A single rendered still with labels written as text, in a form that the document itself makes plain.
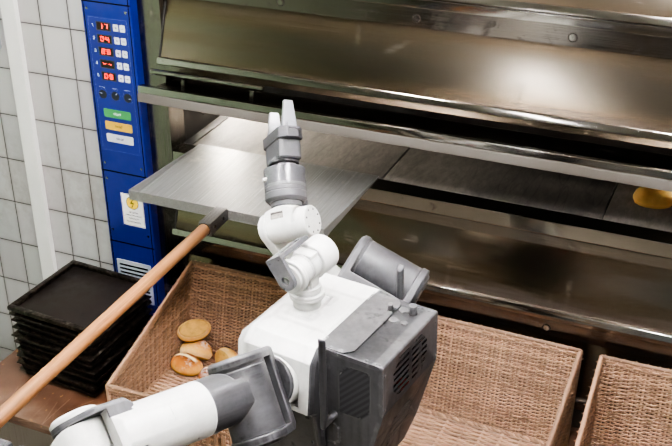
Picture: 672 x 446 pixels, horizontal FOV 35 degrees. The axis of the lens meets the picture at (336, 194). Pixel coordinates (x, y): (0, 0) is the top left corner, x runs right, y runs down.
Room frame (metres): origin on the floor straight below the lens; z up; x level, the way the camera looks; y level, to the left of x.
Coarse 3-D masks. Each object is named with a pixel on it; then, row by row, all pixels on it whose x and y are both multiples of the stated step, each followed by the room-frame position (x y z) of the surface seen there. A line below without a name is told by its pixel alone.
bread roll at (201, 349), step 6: (186, 342) 2.56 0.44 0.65; (192, 342) 2.55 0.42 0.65; (198, 342) 2.55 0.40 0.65; (204, 342) 2.55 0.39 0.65; (180, 348) 2.55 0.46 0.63; (186, 348) 2.53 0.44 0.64; (192, 348) 2.53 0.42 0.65; (198, 348) 2.53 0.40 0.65; (204, 348) 2.53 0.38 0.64; (210, 348) 2.54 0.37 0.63; (192, 354) 2.52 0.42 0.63; (198, 354) 2.52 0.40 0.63; (204, 354) 2.52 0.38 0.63; (210, 354) 2.53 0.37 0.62
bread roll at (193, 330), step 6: (186, 324) 2.57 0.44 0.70; (192, 324) 2.57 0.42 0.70; (198, 324) 2.57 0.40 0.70; (204, 324) 2.57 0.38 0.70; (180, 330) 2.55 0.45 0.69; (186, 330) 2.55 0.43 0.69; (192, 330) 2.55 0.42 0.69; (198, 330) 2.55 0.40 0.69; (204, 330) 2.55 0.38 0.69; (180, 336) 2.54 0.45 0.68; (186, 336) 2.53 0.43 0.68; (192, 336) 2.54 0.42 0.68; (198, 336) 2.54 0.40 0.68; (204, 336) 2.55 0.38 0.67
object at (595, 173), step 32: (160, 96) 2.56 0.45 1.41; (224, 96) 2.59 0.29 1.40; (256, 96) 2.60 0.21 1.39; (288, 96) 2.62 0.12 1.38; (320, 128) 2.38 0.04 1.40; (352, 128) 2.35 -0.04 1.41; (416, 128) 2.37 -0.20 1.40; (448, 128) 2.38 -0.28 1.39; (480, 128) 2.39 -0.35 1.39; (512, 160) 2.18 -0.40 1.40; (544, 160) 2.16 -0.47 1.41; (640, 160) 2.18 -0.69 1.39
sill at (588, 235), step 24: (384, 192) 2.47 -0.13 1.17; (408, 192) 2.45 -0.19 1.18; (432, 192) 2.45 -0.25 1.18; (456, 216) 2.39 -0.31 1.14; (480, 216) 2.36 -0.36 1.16; (504, 216) 2.34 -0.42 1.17; (528, 216) 2.32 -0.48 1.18; (552, 216) 2.32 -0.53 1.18; (576, 216) 2.31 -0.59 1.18; (600, 240) 2.24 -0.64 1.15; (624, 240) 2.22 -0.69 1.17; (648, 240) 2.19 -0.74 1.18
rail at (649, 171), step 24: (168, 96) 2.55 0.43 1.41; (192, 96) 2.53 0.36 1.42; (216, 96) 2.51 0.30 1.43; (312, 120) 2.39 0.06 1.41; (336, 120) 2.36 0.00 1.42; (360, 120) 2.35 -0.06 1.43; (456, 144) 2.24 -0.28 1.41; (480, 144) 2.22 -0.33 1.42; (504, 144) 2.20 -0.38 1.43; (600, 168) 2.11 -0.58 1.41; (624, 168) 2.09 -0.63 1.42; (648, 168) 2.07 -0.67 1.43
